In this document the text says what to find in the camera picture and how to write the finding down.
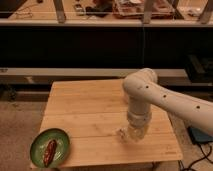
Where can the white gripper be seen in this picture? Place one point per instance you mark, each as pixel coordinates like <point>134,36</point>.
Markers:
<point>136,134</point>

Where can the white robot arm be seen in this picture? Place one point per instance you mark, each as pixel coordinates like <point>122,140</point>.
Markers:
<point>142,91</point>

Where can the wooden table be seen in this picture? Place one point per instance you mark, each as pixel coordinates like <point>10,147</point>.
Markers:
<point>86,115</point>

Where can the red-brown food on plate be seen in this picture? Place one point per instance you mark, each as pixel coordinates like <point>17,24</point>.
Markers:
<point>49,153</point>

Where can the green plate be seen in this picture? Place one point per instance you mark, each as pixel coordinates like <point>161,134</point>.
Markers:
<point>40,144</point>

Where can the clutter tray on shelf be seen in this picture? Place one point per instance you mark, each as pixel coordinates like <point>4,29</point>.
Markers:
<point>135,8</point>

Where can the dark device on shelf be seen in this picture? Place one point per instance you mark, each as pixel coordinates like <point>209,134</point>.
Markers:
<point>99,10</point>

